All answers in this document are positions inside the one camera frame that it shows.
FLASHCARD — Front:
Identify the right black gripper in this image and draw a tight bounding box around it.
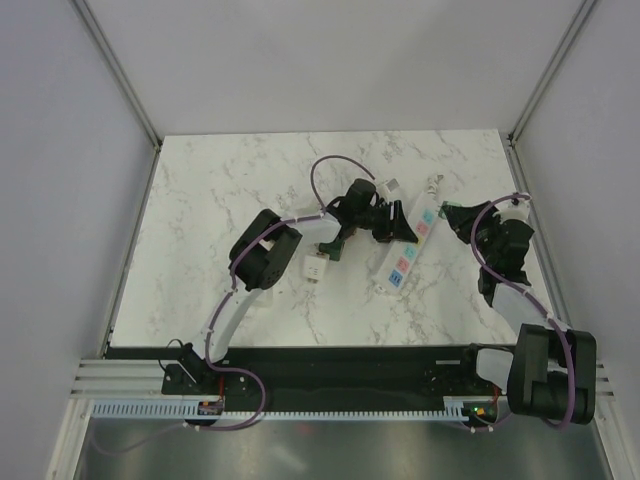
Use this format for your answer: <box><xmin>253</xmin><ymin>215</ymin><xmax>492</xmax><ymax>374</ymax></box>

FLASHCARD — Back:
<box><xmin>443</xmin><ymin>201</ymin><xmax>504</xmax><ymax>266</ymax></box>

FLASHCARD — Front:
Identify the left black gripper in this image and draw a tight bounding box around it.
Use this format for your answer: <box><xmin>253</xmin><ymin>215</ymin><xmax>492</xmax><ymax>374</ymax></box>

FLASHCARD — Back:
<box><xmin>354</xmin><ymin>201</ymin><xmax>416</xmax><ymax>246</ymax></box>

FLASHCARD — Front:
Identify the light green plug adapter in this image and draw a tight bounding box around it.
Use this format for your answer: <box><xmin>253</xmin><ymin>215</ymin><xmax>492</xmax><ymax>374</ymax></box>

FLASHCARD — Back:
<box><xmin>438</xmin><ymin>201</ymin><xmax>460</xmax><ymax>218</ymax></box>

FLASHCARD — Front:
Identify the green cube plug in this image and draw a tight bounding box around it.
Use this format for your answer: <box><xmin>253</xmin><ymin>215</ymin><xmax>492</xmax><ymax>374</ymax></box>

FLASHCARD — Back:
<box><xmin>318</xmin><ymin>239</ymin><xmax>346</xmax><ymax>262</ymax></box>

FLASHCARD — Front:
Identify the white cube plug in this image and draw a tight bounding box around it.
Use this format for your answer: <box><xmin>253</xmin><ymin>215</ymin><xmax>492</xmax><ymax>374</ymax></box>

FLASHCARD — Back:
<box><xmin>302</xmin><ymin>252</ymin><xmax>330</xmax><ymax>283</ymax></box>

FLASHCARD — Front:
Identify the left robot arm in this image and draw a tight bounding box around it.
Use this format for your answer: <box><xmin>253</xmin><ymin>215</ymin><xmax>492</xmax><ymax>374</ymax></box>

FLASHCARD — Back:
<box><xmin>184</xmin><ymin>178</ymin><xmax>419</xmax><ymax>393</ymax></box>

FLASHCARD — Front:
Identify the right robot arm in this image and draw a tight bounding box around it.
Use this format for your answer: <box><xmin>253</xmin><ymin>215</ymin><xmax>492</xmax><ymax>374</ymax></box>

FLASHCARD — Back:
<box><xmin>440</xmin><ymin>193</ymin><xmax>597</xmax><ymax>429</ymax></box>

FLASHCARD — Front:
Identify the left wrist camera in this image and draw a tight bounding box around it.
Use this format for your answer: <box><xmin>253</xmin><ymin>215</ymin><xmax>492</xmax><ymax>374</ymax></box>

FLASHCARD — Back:
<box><xmin>379</xmin><ymin>178</ymin><xmax>400</xmax><ymax>197</ymax></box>

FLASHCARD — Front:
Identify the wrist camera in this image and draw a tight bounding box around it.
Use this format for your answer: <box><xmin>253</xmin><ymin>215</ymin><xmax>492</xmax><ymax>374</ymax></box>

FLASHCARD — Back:
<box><xmin>500</xmin><ymin>199</ymin><xmax>530</xmax><ymax>223</ymax></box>
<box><xmin>379</xmin><ymin>178</ymin><xmax>400</xmax><ymax>197</ymax></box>

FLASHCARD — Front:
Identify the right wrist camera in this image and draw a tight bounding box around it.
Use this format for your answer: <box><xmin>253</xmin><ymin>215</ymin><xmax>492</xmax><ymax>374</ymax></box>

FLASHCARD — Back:
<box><xmin>500</xmin><ymin>199</ymin><xmax>530</xmax><ymax>223</ymax></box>

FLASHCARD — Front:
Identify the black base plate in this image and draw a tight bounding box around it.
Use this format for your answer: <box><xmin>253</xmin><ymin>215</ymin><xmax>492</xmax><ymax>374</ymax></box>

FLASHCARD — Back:
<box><xmin>161</xmin><ymin>346</ymin><xmax>496</xmax><ymax>416</ymax></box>

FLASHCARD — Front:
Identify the white cable duct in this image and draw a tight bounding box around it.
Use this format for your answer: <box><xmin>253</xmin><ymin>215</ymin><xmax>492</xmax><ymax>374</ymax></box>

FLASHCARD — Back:
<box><xmin>91</xmin><ymin>399</ymin><xmax>468</xmax><ymax>422</ymax></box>

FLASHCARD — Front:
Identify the aluminium frame rail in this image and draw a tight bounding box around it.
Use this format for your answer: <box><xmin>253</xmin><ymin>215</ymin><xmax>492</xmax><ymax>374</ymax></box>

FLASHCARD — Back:
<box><xmin>69</xmin><ymin>357</ymin><xmax>617</xmax><ymax>399</ymax></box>

